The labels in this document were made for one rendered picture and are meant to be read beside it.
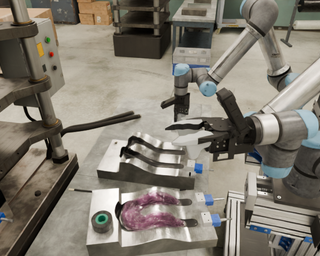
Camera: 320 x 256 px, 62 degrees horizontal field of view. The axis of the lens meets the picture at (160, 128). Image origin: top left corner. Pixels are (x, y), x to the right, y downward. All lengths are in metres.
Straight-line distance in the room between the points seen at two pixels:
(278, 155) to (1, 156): 1.11
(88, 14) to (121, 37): 2.79
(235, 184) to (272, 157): 1.84
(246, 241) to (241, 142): 1.36
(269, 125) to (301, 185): 0.49
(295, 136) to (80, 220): 0.95
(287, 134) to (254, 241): 1.37
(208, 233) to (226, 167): 1.62
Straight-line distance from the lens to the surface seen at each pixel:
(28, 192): 1.51
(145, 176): 1.34
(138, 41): 5.20
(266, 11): 1.26
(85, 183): 1.44
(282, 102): 0.83
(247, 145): 0.67
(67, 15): 8.10
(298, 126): 0.70
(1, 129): 1.55
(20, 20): 1.28
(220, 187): 2.51
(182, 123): 0.63
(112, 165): 1.41
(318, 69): 0.85
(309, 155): 1.04
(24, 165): 1.68
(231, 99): 0.59
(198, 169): 1.32
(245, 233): 2.00
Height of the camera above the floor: 1.81
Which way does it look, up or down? 35 degrees down
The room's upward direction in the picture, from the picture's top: straight up
